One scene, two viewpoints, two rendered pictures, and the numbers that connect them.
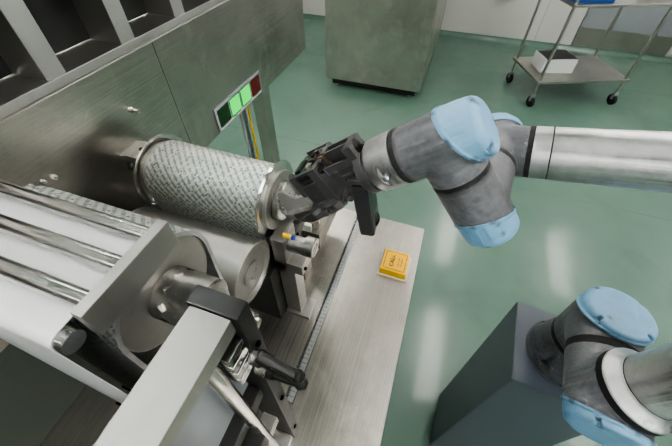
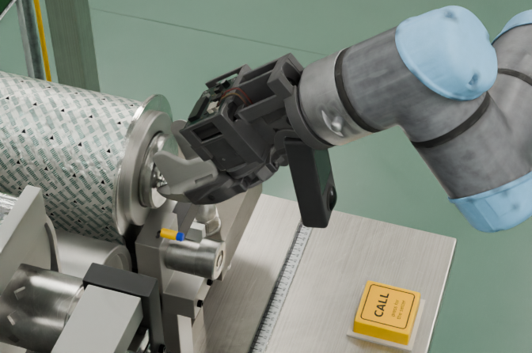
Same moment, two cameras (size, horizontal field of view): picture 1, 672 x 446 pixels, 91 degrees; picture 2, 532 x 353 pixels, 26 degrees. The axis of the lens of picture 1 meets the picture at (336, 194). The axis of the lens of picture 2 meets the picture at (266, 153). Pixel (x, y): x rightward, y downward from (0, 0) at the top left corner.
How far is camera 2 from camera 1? 0.52 m
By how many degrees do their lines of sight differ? 2
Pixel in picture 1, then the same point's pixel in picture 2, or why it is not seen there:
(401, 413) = not seen: outside the picture
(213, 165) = (29, 107)
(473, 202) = (464, 159)
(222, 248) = not seen: hidden behind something
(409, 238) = (422, 260)
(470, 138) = (444, 69)
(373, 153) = (316, 88)
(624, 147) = not seen: outside the picture
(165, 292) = (17, 296)
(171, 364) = (83, 338)
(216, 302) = (120, 279)
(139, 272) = (15, 250)
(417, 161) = (378, 100)
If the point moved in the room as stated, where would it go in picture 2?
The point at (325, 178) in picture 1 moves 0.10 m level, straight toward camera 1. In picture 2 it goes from (241, 127) to (248, 213)
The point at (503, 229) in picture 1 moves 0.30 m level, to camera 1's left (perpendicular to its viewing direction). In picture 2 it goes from (514, 200) to (145, 207)
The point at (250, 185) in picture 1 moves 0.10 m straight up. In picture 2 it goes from (102, 142) to (91, 61)
